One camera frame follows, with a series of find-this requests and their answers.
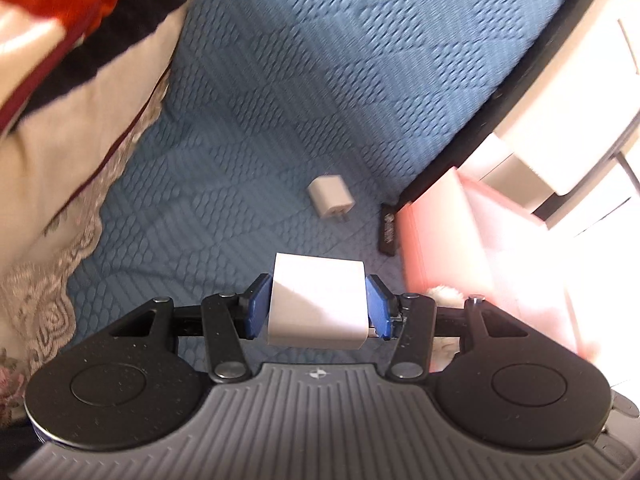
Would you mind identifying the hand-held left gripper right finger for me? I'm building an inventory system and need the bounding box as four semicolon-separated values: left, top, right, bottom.
364;274;532;382

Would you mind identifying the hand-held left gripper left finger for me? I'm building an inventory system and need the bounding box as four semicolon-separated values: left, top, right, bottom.
109;273;274;384

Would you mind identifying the large white charger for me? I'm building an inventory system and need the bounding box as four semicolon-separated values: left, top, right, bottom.
266;252;372;350

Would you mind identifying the white plush toy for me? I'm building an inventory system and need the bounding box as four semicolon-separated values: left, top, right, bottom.
422;284;469;374

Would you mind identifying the pink cardboard box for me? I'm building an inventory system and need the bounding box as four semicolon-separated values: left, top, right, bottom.
395;167;597;362

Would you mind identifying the black flash drive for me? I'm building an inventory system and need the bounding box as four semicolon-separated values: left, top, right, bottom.
377;202;401;256

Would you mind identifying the small white charger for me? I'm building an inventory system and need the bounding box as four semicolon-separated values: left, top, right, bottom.
307;174;355;222

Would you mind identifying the blue textured mat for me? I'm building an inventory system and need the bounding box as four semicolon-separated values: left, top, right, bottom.
65;0;589;367

